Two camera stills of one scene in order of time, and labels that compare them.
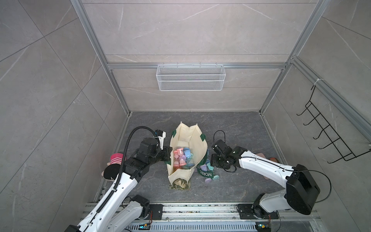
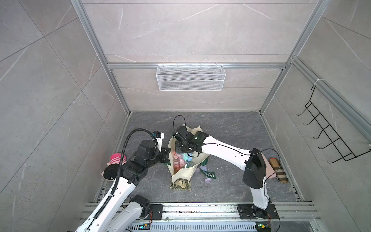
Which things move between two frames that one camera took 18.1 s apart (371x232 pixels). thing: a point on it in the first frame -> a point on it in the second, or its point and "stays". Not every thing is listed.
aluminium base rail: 182,216 stays
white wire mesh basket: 190,77 stays
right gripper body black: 219,161 -> 182,148
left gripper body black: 159,155 stays
